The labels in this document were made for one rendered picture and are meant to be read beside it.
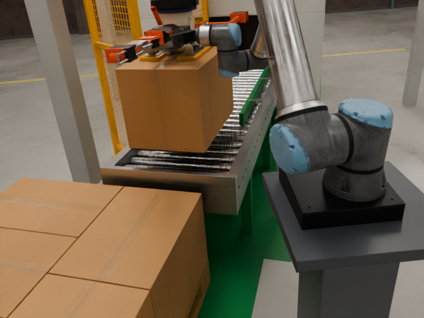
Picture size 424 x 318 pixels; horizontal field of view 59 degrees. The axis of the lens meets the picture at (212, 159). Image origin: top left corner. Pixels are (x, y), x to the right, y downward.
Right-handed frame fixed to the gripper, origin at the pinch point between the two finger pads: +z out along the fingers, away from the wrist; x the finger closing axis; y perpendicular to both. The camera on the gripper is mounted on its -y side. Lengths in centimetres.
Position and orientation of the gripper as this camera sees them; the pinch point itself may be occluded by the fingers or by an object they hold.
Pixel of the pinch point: (155, 37)
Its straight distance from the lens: 174.8
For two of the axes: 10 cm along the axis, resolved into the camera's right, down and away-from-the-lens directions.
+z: -9.6, -0.6, 2.6
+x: -0.7, -8.9, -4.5
